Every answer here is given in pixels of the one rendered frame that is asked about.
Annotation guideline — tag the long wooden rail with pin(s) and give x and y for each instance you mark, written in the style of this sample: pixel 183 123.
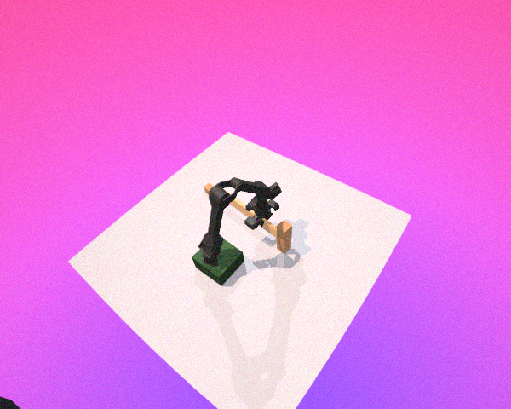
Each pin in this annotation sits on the long wooden rail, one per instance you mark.
pixel 268 226

